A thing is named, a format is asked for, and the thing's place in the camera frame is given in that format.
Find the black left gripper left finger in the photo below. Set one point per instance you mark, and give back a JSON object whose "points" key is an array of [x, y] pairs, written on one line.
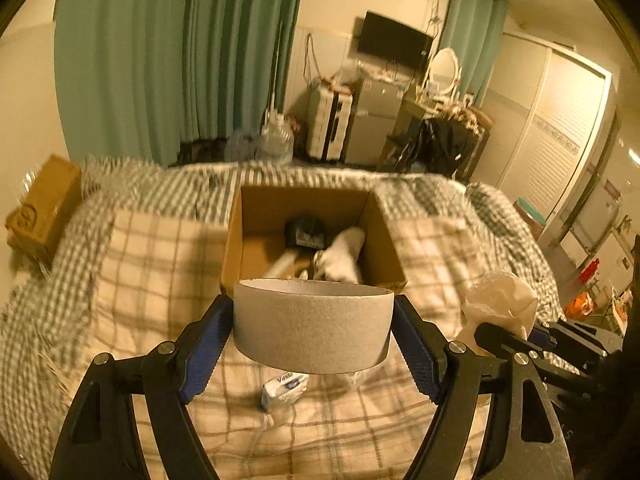
{"points": [[99, 438]]}

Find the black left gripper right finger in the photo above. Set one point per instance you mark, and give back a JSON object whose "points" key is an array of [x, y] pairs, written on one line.
{"points": [[522, 438]]}

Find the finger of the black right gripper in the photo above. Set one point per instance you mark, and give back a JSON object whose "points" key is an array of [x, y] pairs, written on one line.
{"points": [[525, 349]]}

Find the cream lace cloth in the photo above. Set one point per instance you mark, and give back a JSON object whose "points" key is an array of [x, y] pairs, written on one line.
{"points": [[501, 299]]}

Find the grey tape roll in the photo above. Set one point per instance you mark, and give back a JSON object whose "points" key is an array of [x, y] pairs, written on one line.
{"points": [[312, 327]]}

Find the black round object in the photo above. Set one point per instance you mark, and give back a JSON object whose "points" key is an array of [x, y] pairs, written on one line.
{"points": [[306, 232]]}

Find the white plastic tube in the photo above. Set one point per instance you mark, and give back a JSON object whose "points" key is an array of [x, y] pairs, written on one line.
{"points": [[284, 266]]}

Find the green checked duvet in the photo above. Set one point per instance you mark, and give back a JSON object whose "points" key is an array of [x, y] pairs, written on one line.
{"points": [[46, 321]]}

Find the white sock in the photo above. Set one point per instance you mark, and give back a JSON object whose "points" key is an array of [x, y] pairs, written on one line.
{"points": [[339, 262]]}

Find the beige plaid blanket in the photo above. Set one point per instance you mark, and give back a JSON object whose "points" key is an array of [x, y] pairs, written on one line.
{"points": [[158, 274]]}

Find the chair with black clothes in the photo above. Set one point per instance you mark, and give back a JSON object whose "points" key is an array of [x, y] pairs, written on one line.
{"points": [[449, 143]]}

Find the white sliding wardrobe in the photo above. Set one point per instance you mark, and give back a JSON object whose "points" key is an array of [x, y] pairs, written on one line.
{"points": [[547, 105]]}

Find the open cardboard box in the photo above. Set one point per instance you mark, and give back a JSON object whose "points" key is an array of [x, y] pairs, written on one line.
{"points": [[268, 221]]}

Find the oval white vanity mirror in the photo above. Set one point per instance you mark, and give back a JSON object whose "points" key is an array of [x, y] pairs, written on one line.
{"points": [[443, 72]]}

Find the silver mini fridge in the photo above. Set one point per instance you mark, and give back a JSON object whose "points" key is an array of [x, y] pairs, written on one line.
{"points": [[374, 112]]}

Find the white suitcase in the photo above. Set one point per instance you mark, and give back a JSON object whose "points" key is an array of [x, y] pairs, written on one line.
{"points": [[328, 116]]}

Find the large clear water jug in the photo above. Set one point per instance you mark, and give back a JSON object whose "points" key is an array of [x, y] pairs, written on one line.
{"points": [[276, 143]]}

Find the small clear water bottle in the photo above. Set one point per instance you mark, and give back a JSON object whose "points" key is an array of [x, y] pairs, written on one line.
{"points": [[242, 146]]}

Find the green curtain right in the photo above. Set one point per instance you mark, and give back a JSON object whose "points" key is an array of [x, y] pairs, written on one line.
{"points": [[473, 29]]}

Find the green curtain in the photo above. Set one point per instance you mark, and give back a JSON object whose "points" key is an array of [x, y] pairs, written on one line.
{"points": [[473, 29], [139, 78]]}

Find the green curtain left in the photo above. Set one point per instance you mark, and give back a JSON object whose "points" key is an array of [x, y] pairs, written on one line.
{"points": [[139, 78]]}

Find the brown carton by wall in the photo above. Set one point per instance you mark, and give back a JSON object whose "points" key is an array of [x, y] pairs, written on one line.
{"points": [[37, 225]]}

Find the black wall television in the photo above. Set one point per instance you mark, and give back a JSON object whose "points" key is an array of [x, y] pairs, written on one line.
{"points": [[393, 41]]}

